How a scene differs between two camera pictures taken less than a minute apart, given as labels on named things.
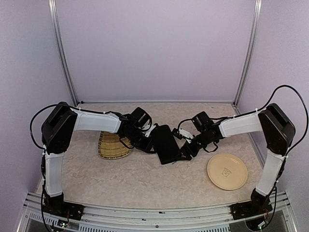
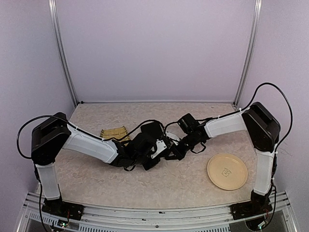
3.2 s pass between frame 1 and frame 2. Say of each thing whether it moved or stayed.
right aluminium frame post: stayed
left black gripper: moved
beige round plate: stayed
